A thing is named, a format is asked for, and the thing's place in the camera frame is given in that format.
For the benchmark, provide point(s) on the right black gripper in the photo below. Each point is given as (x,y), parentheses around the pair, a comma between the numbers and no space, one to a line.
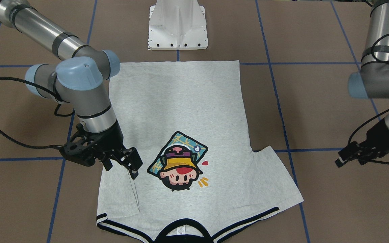
(112,139)

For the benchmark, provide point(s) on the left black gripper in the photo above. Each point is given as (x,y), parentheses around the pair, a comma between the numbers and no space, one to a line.
(379,137)

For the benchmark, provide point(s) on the grey cartoon print t-shirt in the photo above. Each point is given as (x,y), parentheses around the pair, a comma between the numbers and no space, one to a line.
(200,181)

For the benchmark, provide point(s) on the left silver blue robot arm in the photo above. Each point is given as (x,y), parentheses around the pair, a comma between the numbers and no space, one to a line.
(371,82)

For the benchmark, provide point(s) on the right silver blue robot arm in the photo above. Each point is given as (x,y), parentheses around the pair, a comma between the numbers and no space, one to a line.
(78,80)

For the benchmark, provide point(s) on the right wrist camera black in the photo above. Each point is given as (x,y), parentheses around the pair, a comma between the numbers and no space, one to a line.
(79,148)

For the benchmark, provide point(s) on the white camera stand post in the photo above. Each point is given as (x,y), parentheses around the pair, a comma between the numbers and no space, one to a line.
(177,25)

